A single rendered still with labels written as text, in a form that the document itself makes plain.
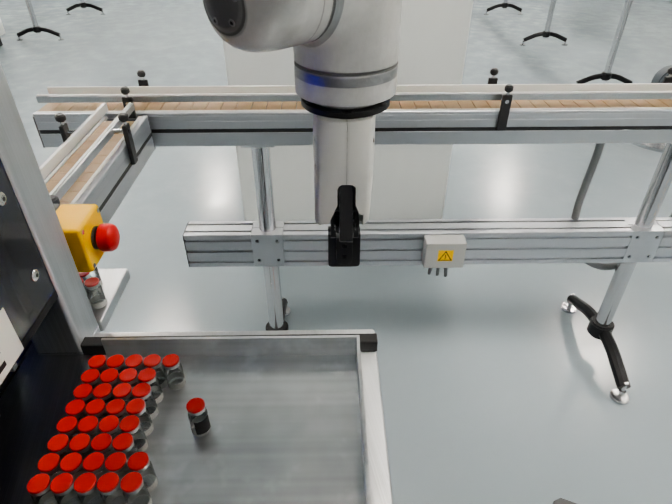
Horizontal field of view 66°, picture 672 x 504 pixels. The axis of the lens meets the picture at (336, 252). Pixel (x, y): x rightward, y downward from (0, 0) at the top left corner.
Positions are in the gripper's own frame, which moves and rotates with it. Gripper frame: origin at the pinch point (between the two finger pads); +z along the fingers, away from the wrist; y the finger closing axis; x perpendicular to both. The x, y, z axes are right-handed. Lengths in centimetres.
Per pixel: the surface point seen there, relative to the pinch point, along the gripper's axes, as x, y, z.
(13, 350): -34.9, 4.2, 10.0
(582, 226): 76, -87, 55
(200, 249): -40, -85, 60
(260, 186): -21, -86, 40
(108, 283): -37.0, -21.9, 22.3
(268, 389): -9.4, -0.1, 22.1
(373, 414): 3.7, 3.7, 22.3
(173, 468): -18.8, 10.6, 22.1
